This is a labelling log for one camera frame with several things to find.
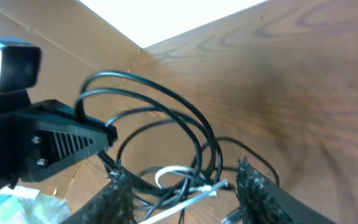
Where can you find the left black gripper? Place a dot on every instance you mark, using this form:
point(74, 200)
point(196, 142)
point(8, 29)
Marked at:
point(41, 140)

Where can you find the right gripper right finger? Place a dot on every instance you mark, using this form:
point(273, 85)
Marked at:
point(261, 201)

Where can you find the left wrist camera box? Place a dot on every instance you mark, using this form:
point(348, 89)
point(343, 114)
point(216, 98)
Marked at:
point(19, 64)

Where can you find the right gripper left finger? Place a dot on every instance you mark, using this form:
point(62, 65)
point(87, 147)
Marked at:
point(113, 204)

